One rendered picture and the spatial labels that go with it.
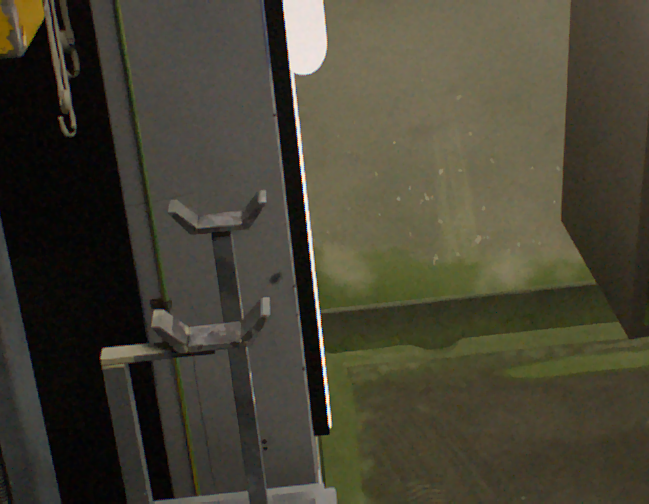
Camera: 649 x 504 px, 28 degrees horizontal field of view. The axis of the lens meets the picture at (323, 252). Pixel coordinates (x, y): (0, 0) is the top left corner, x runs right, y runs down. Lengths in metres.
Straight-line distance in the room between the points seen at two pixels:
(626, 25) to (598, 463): 0.97
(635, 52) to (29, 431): 1.20
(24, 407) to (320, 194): 2.05
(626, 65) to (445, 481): 0.96
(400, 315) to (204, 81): 1.63
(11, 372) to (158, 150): 0.50
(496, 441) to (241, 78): 1.43
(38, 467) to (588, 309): 2.14
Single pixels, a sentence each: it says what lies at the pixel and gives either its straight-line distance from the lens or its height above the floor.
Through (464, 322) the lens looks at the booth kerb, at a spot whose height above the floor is 0.10.
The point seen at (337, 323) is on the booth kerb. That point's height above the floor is 0.14.
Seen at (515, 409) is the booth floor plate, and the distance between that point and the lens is 2.79.
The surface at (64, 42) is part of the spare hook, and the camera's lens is 1.48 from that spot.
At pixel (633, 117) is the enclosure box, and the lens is 2.00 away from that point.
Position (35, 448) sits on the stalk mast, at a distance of 1.04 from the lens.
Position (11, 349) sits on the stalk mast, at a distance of 0.99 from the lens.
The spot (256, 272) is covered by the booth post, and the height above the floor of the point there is 0.88.
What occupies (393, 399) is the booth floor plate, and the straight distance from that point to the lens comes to 2.85.
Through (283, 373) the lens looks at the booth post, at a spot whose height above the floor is 0.74.
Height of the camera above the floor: 1.51
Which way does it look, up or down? 24 degrees down
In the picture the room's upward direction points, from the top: 6 degrees counter-clockwise
